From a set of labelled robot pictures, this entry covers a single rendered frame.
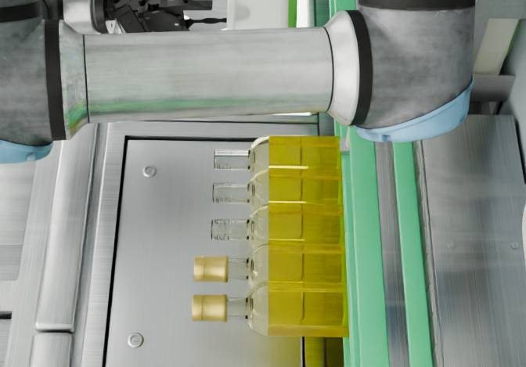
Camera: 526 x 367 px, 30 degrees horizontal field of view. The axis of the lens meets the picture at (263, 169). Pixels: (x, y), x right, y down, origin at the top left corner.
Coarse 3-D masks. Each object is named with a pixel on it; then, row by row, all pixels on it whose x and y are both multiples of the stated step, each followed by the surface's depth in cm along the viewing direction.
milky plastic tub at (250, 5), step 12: (228, 0) 119; (240, 0) 120; (252, 0) 120; (264, 0) 120; (276, 0) 120; (288, 0) 123; (228, 12) 118; (240, 12) 119; (252, 12) 119; (264, 12) 120; (276, 12) 120; (288, 12) 123; (228, 24) 118; (240, 24) 119; (252, 24) 119; (264, 24) 119; (276, 24) 119; (288, 24) 123
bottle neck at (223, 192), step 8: (216, 184) 135; (224, 184) 135; (232, 184) 135; (240, 184) 135; (216, 192) 134; (224, 192) 134; (232, 192) 134; (240, 192) 134; (216, 200) 135; (224, 200) 135; (232, 200) 135; (240, 200) 135
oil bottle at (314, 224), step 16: (256, 208) 132; (272, 208) 131; (288, 208) 132; (304, 208) 132; (320, 208) 132; (336, 208) 132; (256, 224) 130; (272, 224) 130; (288, 224) 130; (304, 224) 130; (320, 224) 130; (336, 224) 130; (256, 240) 130; (272, 240) 130; (288, 240) 130; (304, 240) 130; (320, 240) 130; (336, 240) 130
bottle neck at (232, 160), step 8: (216, 152) 138; (224, 152) 138; (232, 152) 138; (240, 152) 138; (216, 160) 138; (224, 160) 138; (232, 160) 138; (240, 160) 138; (216, 168) 138; (224, 168) 138; (232, 168) 138; (240, 168) 138
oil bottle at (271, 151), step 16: (256, 144) 138; (272, 144) 137; (288, 144) 137; (304, 144) 138; (320, 144) 138; (336, 144) 138; (256, 160) 136; (272, 160) 136; (288, 160) 136; (304, 160) 136; (320, 160) 136; (336, 160) 136
